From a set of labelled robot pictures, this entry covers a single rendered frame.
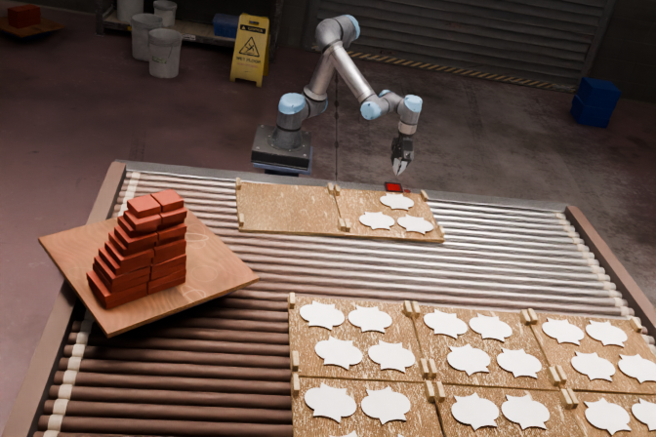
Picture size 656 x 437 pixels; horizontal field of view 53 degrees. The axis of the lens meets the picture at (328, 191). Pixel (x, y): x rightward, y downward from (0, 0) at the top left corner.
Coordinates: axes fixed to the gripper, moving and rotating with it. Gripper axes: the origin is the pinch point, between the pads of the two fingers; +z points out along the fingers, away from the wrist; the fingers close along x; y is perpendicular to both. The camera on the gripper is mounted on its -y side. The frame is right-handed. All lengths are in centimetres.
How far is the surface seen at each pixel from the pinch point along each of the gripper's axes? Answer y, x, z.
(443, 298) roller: -74, -4, 9
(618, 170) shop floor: 226, -270, 100
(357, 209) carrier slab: -21.7, 20.1, 6.6
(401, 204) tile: -16.7, 0.3, 5.6
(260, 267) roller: -62, 61, 9
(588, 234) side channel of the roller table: -30, -80, 5
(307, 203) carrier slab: -20.2, 40.8, 6.6
